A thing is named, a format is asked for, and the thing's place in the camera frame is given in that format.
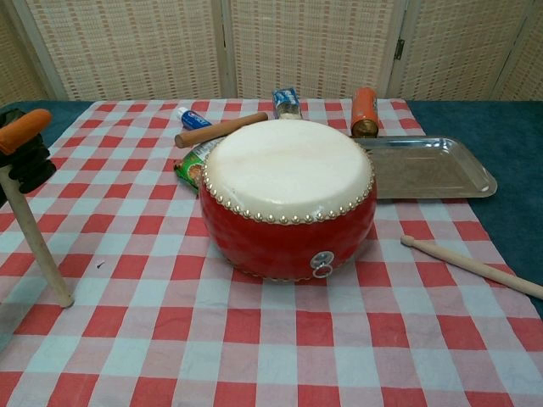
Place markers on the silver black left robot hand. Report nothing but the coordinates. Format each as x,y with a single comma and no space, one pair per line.
29,161

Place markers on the light wooden drumstick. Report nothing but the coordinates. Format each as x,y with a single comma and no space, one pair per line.
466,265
38,237

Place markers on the red drum with white skin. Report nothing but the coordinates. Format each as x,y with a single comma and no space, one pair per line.
288,169

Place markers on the woven beige folding screen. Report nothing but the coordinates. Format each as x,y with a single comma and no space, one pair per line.
127,42

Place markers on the green silver snack packet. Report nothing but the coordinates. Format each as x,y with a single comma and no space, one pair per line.
193,167

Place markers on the white blue toothpaste tube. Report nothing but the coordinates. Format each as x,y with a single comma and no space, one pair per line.
193,118

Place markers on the brown wooden rolling pin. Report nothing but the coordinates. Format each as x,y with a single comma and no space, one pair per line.
212,131

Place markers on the red white checkered tablecloth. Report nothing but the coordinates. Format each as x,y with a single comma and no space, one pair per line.
212,339

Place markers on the blue cookie packet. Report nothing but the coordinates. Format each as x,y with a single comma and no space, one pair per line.
286,102

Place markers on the orange cylindrical can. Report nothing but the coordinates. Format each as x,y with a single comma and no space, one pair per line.
364,110

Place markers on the rectangular stainless steel tray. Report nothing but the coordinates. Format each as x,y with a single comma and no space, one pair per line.
424,169

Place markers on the teal table cover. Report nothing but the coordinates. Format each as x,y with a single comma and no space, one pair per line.
488,123

